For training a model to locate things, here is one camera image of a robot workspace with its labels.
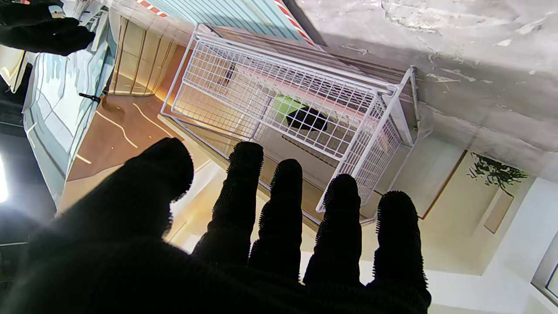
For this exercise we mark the small green object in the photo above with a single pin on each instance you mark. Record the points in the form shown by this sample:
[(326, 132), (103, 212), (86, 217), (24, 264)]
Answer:
[(283, 104)]

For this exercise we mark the black computer mouse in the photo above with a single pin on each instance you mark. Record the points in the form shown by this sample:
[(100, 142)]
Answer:
[(307, 119)]

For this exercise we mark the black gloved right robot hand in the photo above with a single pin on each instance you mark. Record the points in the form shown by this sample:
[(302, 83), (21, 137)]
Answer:
[(39, 30)]

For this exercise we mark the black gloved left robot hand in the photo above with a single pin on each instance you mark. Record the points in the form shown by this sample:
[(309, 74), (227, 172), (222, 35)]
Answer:
[(130, 270)]

